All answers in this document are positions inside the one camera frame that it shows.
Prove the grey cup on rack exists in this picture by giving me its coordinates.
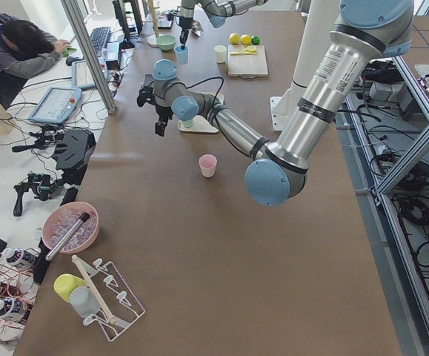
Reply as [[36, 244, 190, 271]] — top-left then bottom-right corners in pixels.
[[69, 286, 101, 318]]

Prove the wooden mug tree stand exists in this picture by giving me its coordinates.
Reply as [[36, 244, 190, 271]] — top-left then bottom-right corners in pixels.
[[147, 0, 159, 47]]

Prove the black keyboard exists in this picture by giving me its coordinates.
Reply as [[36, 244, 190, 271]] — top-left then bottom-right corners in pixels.
[[90, 27, 111, 57]]

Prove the cream plastic cup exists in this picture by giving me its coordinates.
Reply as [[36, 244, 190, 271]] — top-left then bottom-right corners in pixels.
[[213, 44, 227, 64]]

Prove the grey folded cloth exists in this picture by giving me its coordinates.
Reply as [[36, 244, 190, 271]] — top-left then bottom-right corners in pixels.
[[142, 74, 154, 88]]

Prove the yellow lemon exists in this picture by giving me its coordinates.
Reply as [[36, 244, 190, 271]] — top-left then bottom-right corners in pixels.
[[229, 33, 239, 45], [239, 34, 252, 46]]

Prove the metal muddler in bowl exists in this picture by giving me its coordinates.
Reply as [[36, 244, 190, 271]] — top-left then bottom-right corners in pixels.
[[45, 212, 90, 262]]

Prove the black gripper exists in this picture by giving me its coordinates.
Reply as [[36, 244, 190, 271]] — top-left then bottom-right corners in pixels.
[[166, 10, 192, 48], [136, 83, 173, 136]]

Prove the green plastic cup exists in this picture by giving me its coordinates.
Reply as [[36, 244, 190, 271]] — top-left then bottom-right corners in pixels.
[[181, 119, 194, 128]]

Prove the yellow plastic knife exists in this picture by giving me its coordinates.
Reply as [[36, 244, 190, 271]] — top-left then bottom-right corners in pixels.
[[229, 51, 257, 56]]

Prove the wooden cutting board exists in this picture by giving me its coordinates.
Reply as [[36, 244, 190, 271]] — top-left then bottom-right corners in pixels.
[[227, 44, 268, 78]]

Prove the aluminium frame post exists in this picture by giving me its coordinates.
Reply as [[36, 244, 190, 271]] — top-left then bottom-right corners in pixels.
[[61, 0, 116, 114]]

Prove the white wire cup rack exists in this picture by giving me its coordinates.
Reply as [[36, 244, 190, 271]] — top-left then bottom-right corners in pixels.
[[72, 255, 146, 342]]

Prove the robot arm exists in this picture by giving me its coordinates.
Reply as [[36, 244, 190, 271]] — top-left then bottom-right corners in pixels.
[[176, 0, 267, 49], [148, 1, 413, 206]]

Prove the person at desk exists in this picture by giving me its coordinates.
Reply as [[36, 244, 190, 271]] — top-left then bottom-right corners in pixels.
[[0, 13, 71, 109]]

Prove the green bowl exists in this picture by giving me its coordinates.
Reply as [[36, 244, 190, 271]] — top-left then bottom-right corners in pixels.
[[156, 34, 176, 51]]

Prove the metal scoop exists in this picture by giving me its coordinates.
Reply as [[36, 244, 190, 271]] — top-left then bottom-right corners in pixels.
[[191, 20, 204, 37]]

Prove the pink plastic cup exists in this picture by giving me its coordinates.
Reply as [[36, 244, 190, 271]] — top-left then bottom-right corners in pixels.
[[199, 154, 217, 178]]

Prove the blue plastic cup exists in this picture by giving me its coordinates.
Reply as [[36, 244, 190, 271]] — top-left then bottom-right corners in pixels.
[[174, 45, 189, 65]]

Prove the cream serving tray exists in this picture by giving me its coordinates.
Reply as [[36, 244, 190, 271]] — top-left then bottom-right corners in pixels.
[[171, 96, 219, 134]]

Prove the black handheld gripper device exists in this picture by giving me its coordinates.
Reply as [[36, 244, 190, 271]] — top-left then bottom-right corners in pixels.
[[13, 172, 64, 217]]

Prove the green lime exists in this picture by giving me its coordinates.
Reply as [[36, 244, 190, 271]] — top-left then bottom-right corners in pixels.
[[250, 36, 261, 45]]

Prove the yellow cup on rack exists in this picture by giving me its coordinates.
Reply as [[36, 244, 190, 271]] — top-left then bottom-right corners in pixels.
[[53, 274, 86, 303]]

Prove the blue teach pendant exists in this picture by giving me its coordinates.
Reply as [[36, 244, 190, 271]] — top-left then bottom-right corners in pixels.
[[28, 87, 82, 125], [71, 58, 110, 90]]

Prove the pink bowl with ice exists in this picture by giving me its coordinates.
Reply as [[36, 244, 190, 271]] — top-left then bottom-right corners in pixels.
[[41, 201, 101, 254]]

